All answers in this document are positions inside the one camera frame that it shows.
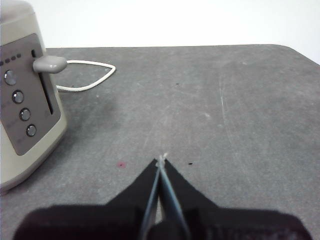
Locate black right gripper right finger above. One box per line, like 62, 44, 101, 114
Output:
160, 158, 313, 240

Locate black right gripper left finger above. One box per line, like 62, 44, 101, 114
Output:
12, 158, 161, 240

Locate grey toaster lever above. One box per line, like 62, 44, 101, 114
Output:
32, 56, 68, 74

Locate cream toaster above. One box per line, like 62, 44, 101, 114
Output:
0, 0, 68, 193

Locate round silver toaster button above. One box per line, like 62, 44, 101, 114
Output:
11, 89, 25, 105
25, 123, 37, 138
19, 107, 32, 122
3, 69, 18, 86

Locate white power cable with plug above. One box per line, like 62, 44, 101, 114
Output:
56, 59, 117, 93

